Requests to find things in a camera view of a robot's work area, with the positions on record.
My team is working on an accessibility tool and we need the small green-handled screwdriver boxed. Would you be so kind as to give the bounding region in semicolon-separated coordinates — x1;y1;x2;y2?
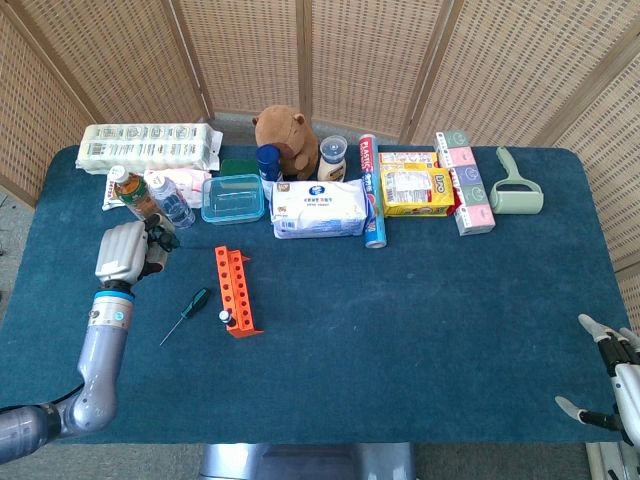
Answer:
158;287;212;347

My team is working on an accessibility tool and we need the brown capybara plush toy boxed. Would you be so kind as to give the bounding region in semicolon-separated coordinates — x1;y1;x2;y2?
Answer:
251;104;321;181

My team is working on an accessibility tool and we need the red yellow snack box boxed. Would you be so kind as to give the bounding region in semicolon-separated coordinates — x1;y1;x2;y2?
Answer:
378;151;440;170

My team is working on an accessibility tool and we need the white toilet paper pack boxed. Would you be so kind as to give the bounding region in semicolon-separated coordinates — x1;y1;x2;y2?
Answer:
75;123;224;175

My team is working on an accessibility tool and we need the clear water bottle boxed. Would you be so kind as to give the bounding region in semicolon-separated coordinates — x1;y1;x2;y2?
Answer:
144;172;196;230

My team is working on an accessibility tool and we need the yellow snack bag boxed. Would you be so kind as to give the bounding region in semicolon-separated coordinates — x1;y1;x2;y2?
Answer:
380;166;456;218

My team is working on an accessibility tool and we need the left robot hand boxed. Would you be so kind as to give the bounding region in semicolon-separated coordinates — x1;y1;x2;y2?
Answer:
93;212;181;287

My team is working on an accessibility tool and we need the orange tool rack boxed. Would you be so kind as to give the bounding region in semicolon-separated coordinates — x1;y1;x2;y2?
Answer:
214;245;265;341

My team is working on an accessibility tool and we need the pastel tissue pack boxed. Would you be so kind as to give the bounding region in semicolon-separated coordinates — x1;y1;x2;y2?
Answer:
433;130;497;236

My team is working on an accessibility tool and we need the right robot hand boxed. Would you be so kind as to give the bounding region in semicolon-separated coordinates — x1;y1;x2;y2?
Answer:
553;311;640;446

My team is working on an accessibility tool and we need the dark green box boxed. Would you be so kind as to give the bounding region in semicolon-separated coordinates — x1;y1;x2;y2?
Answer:
218;158;262;177

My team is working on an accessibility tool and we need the green tea bottle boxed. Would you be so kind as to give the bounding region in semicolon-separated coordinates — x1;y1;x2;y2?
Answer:
109;165;169;224

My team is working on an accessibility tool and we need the wicker folding screen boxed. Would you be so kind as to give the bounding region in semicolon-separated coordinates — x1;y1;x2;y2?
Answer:
0;0;640;321

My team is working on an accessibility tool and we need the clear blue-lidded food container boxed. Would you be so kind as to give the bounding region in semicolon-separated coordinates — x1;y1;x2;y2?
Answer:
200;173;266;226

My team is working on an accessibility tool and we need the blue plastic wrap roll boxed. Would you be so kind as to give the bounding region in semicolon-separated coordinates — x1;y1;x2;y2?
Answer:
357;132;389;250

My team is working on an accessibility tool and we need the blue felt table cover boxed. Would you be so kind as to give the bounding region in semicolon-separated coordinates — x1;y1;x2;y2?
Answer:
0;144;631;446

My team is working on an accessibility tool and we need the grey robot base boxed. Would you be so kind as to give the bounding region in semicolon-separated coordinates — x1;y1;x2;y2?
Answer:
199;442;417;480

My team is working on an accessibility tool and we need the blue white spray can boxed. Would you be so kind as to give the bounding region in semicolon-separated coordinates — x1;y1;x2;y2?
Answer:
256;143;285;199

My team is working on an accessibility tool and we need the white clear-capped sauce bottle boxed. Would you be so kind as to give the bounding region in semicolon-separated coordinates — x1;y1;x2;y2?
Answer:
316;134;349;184

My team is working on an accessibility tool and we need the white wet wipes pack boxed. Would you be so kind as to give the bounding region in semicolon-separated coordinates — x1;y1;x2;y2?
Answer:
269;178;374;240

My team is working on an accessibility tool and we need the green lint roller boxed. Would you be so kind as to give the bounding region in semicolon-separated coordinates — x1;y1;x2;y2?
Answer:
488;145;545;215

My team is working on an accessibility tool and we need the white pink snack bag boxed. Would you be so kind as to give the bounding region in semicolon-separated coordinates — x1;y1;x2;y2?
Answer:
101;168;214;211

